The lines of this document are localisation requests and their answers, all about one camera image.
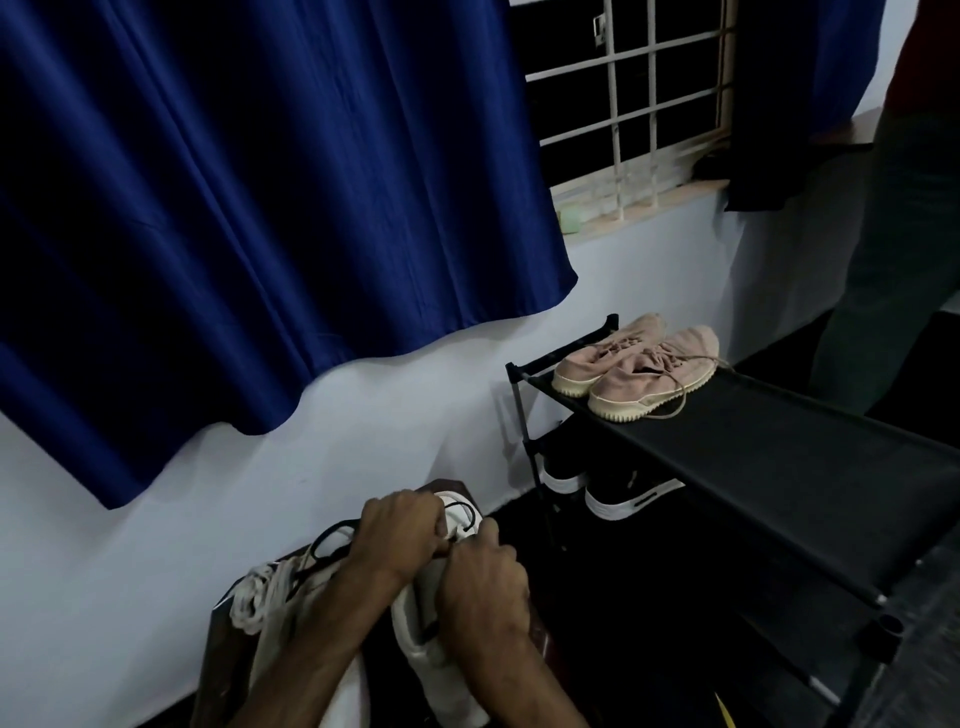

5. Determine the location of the white window grille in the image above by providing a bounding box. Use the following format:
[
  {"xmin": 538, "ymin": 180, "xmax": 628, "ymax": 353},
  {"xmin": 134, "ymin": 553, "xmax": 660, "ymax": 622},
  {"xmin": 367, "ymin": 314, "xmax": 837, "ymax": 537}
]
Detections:
[{"xmin": 508, "ymin": 0, "xmax": 742, "ymax": 228}]

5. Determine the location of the person's right hand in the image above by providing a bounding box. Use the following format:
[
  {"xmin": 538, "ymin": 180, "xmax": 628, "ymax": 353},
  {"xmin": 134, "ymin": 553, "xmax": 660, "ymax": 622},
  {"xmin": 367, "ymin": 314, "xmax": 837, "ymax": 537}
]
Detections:
[{"xmin": 434, "ymin": 516, "xmax": 534, "ymax": 663}]

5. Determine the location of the dark brown plastic stool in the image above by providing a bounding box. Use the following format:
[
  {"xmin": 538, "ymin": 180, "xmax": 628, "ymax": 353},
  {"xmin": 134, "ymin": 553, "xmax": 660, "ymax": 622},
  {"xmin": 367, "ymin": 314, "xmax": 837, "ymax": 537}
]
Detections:
[{"xmin": 185, "ymin": 477, "xmax": 558, "ymax": 728}]

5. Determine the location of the person's left forearm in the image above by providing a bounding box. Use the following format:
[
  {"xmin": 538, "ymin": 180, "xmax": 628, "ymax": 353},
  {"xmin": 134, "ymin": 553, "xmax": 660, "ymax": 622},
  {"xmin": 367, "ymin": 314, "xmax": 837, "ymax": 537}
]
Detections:
[{"xmin": 227, "ymin": 568, "xmax": 410, "ymax": 728}]

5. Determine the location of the blue curtain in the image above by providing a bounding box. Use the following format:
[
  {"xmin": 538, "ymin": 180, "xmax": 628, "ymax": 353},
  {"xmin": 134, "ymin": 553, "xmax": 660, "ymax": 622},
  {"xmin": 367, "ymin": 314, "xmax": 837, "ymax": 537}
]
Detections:
[
  {"xmin": 0, "ymin": 0, "xmax": 580, "ymax": 512},
  {"xmin": 692, "ymin": 0, "xmax": 888, "ymax": 214}
]

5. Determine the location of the pink sneaker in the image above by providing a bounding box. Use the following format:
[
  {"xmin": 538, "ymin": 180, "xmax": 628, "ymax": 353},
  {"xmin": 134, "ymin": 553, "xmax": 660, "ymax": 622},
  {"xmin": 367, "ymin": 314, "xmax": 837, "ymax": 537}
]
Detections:
[
  {"xmin": 586, "ymin": 323, "xmax": 730, "ymax": 424},
  {"xmin": 550, "ymin": 311, "xmax": 669, "ymax": 400}
]

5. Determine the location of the black shoe rack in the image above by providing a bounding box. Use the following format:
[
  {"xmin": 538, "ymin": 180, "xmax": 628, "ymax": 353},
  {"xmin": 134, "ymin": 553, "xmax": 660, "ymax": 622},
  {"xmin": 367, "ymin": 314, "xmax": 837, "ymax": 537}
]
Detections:
[{"xmin": 503, "ymin": 312, "xmax": 960, "ymax": 728}]

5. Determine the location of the black sneaker white sole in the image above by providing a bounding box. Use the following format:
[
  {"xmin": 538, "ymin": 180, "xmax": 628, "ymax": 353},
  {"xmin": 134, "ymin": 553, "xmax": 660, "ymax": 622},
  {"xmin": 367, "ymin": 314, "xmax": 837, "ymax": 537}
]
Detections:
[
  {"xmin": 538, "ymin": 448, "xmax": 589, "ymax": 497},
  {"xmin": 582, "ymin": 467, "xmax": 688, "ymax": 523}
]

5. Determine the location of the black shoelace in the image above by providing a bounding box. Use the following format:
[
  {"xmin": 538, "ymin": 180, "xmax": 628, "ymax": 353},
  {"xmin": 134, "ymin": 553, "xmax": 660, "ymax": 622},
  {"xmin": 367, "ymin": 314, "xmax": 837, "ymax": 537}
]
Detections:
[{"xmin": 287, "ymin": 499, "xmax": 483, "ymax": 595}]

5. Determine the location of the white shoelace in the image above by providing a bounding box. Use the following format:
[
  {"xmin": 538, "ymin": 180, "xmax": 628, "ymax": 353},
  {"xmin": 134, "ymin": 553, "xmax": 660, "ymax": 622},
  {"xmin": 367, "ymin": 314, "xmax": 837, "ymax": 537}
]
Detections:
[{"xmin": 227, "ymin": 557, "xmax": 299, "ymax": 637}]

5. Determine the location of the person's right forearm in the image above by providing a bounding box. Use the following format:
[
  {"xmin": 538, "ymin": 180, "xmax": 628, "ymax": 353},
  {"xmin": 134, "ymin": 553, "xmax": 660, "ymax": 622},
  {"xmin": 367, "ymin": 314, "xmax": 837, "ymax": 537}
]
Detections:
[{"xmin": 455, "ymin": 637, "xmax": 592, "ymax": 728}]

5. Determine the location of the person's left hand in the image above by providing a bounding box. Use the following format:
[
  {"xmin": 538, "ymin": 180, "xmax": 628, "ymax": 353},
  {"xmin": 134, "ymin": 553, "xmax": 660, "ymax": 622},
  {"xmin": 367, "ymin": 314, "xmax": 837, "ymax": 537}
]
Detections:
[{"xmin": 347, "ymin": 488, "xmax": 453, "ymax": 595}]

